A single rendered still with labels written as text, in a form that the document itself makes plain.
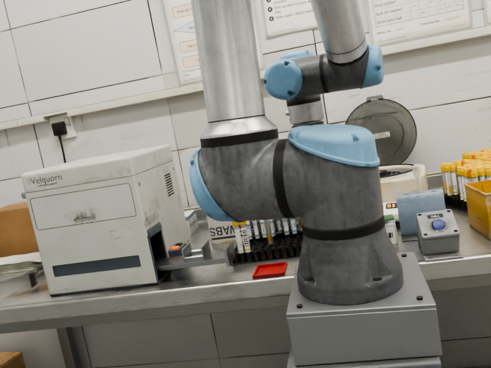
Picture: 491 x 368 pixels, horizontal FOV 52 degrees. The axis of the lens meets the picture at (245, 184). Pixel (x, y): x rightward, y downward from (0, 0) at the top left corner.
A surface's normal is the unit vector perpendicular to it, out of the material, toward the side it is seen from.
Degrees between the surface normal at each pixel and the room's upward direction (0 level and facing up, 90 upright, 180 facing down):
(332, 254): 74
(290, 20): 91
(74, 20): 90
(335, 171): 93
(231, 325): 90
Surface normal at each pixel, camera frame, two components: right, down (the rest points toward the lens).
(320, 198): -0.43, 0.32
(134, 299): -0.18, 0.17
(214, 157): -0.62, 0.18
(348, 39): 0.27, 0.72
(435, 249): -0.07, 0.64
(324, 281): -0.60, -0.06
